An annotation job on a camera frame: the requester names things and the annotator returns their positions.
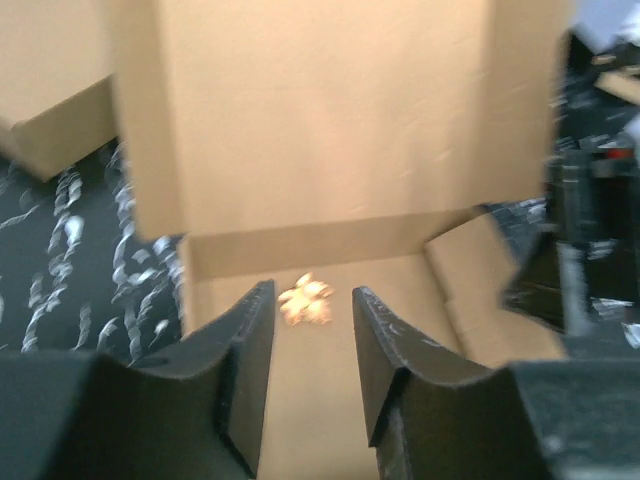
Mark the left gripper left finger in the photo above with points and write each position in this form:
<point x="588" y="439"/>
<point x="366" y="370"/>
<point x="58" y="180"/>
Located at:
<point x="192" y="410"/>

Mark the closed cardboard box back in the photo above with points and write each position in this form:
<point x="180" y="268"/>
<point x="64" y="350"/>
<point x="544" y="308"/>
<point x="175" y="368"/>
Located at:
<point x="56" y="105"/>

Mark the small orange red toy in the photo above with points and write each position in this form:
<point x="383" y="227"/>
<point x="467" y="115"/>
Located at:
<point x="306" y="302"/>

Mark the cardboard box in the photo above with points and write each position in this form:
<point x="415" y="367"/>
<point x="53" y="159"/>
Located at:
<point x="353" y="140"/>
<point x="56" y="105"/>

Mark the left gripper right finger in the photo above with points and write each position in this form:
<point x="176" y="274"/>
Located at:
<point x="433" y="414"/>

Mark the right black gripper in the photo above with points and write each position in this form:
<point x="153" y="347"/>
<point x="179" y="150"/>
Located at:
<point x="587" y="244"/>

